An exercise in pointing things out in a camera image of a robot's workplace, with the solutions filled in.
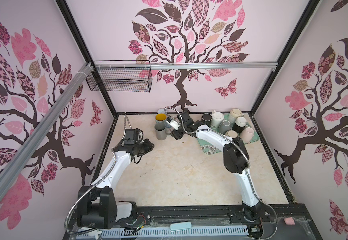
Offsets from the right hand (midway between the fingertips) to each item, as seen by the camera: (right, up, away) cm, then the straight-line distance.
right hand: (175, 127), depth 97 cm
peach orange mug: (+37, -4, -1) cm, 38 cm away
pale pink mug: (+48, -5, -1) cm, 49 cm away
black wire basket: (-35, +34, -2) cm, 49 cm away
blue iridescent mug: (-11, +7, +10) cm, 16 cm away
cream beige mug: (+45, +10, +11) cm, 48 cm away
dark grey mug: (-9, -3, 0) cm, 9 cm away
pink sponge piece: (+56, -46, -26) cm, 77 cm away
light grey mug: (+35, 0, +4) cm, 35 cm away
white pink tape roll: (-12, +13, +20) cm, 27 cm away
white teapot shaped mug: (+31, +7, +9) cm, 33 cm away
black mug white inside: (+23, +6, +8) cm, 25 cm away
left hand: (-12, -12, -12) cm, 21 cm away
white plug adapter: (-36, -49, -29) cm, 68 cm away
